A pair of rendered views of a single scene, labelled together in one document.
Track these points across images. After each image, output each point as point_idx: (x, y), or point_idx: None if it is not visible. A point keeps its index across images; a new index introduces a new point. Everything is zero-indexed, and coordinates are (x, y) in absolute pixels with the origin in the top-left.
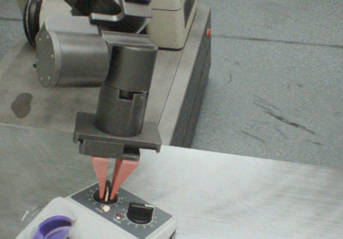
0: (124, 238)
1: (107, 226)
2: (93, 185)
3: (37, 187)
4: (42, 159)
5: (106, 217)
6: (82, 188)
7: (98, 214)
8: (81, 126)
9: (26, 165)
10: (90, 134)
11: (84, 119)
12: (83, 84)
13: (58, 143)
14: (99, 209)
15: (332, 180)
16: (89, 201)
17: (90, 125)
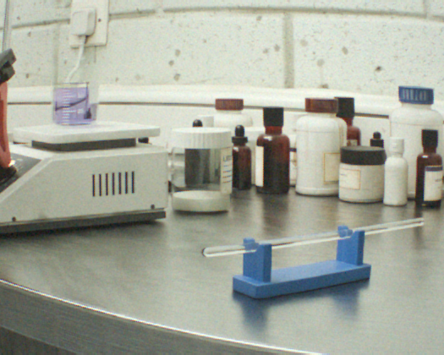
0: (16, 128)
1: (24, 129)
2: (7, 187)
3: (79, 254)
4: (52, 267)
5: (18, 155)
6: (20, 185)
7: (24, 155)
8: None
9: (84, 268)
10: None
11: None
12: None
13: (12, 270)
14: (19, 161)
15: None
16: (23, 165)
17: None
